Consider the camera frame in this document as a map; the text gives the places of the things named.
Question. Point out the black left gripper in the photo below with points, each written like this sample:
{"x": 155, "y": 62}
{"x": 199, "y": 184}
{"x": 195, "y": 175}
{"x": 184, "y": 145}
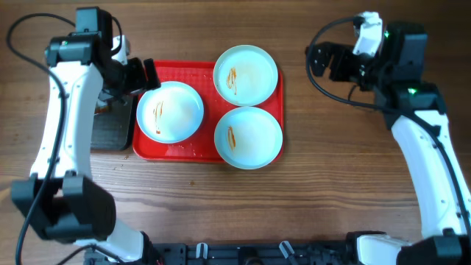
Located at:
{"x": 134, "y": 66}

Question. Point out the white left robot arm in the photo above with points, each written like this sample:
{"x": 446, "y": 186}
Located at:
{"x": 60, "y": 201}

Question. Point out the white plate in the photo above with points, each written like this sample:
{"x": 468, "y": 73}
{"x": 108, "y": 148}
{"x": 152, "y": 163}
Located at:
{"x": 245, "y": 75}
{"x": 170, "y": 114}
{"x": 248, "y": 138}

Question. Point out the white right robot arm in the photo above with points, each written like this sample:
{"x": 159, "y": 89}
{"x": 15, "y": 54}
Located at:
{"x": 388, "y": 60}

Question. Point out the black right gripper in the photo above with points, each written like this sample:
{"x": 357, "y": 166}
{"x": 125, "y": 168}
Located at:
{"x": 343, "y": 54}

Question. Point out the yellow green sponge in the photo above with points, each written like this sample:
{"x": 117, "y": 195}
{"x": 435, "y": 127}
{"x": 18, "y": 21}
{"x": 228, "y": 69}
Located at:
{"x": 99, "y": 109}

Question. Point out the black water tray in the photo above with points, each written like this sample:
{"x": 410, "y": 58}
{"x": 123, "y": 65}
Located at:
{"x": 113, "y": 131}

